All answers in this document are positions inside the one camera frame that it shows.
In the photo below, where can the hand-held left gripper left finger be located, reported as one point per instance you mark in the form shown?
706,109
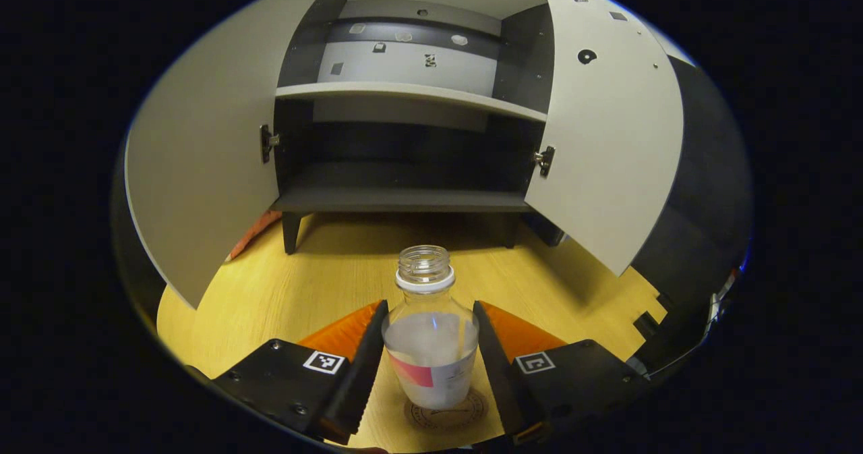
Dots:
361,373

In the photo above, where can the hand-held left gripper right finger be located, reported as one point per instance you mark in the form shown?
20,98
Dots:
495,373

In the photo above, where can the round wooden coaster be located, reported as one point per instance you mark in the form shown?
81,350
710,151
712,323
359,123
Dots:
448,419

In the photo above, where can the clear glass bottle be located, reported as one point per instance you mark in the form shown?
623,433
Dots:
431,346

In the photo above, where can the black backdrop cloth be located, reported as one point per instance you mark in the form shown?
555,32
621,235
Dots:
708,191

